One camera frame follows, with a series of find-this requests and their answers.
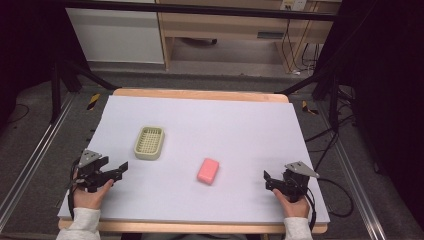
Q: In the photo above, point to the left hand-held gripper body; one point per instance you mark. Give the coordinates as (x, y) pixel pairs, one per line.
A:
(89, 170)

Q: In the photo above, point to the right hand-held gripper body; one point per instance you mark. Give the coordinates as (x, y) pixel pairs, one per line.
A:
(296, 181)

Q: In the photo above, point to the pale green soap dish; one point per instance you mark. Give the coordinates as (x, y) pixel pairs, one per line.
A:
(149, 142)

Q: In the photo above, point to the pink soap bar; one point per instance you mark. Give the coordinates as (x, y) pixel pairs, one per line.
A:
(208, 171)

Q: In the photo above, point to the person's right hand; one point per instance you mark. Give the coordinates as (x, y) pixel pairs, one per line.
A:
(295, 208)

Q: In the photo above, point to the person's left hand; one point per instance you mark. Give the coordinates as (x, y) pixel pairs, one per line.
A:
(88, 198)

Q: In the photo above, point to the yellow black floor tape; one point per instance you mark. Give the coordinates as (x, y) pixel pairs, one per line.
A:
(93, 101)
(308, 108)

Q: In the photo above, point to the white table mat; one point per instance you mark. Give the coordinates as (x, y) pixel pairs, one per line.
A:
(206, 133)

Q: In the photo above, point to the black metal stand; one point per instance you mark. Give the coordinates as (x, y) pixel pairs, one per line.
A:
(56, 90)
(333, 100)

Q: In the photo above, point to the wooden table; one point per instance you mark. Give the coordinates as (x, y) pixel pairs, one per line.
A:
(200, 94)

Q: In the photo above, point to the dark curtain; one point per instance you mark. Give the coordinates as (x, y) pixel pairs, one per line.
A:
(390, 100)
(23, 50)

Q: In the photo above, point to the white cabinet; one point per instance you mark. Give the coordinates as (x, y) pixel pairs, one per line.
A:
(116, 36)

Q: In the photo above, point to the wooden desk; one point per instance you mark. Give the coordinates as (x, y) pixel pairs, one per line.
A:
(216, 25)

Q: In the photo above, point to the white power strip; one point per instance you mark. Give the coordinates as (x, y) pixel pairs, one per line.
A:
(293, 4)

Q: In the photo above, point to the black metal crossbar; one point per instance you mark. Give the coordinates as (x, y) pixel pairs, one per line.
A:
(200, 9)

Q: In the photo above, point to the metal floor rail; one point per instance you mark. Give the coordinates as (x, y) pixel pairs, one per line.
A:
(356, 186)
(36, 150)

